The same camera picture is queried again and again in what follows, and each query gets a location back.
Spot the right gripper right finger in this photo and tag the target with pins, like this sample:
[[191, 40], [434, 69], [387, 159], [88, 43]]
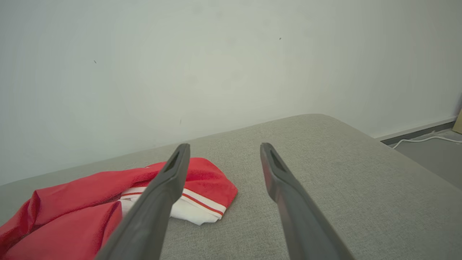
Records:
[[299, 220]]

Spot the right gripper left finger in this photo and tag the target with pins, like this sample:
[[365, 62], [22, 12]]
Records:
[[151, 216]]

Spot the red jersey with lettering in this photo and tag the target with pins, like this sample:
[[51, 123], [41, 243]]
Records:
[[72, 202]]

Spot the beige cardboard box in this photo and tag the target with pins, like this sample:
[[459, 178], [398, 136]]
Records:
[[458, 122]]

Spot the white wall baseboard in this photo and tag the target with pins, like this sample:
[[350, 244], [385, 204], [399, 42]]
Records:
[[415, 130]]

